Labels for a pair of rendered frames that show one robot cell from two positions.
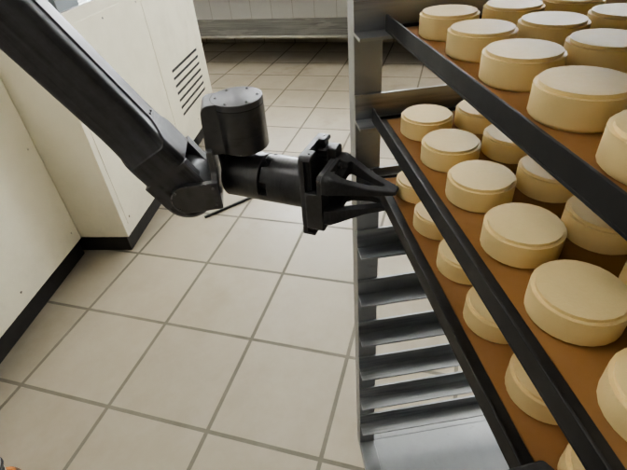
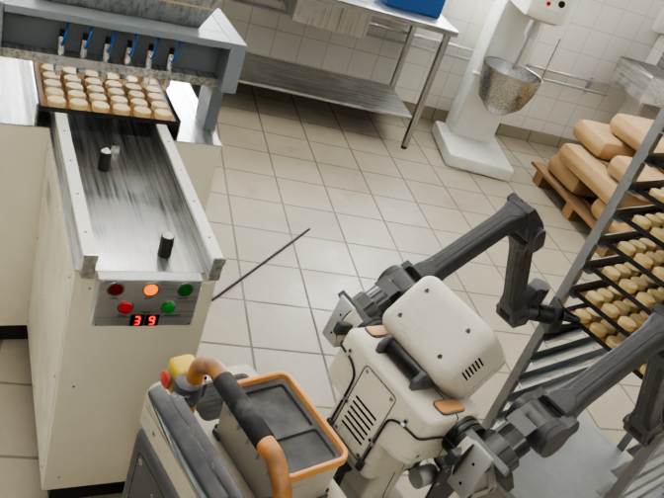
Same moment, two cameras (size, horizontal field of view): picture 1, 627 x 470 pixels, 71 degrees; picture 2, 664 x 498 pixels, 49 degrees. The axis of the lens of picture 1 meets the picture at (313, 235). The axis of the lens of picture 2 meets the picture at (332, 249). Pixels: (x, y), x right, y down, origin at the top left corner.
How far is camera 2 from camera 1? 202 cm
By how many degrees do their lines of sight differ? 34
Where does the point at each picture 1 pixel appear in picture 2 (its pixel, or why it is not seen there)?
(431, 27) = (611, 277)
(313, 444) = not seen: hidden behind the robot
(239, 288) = (297, 369)
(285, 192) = (547, 318)
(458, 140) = (614, 308)
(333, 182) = (569, 316)
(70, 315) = not seen: hidden behind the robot
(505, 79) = (646, 304)
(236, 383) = not seen: hidden behind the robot
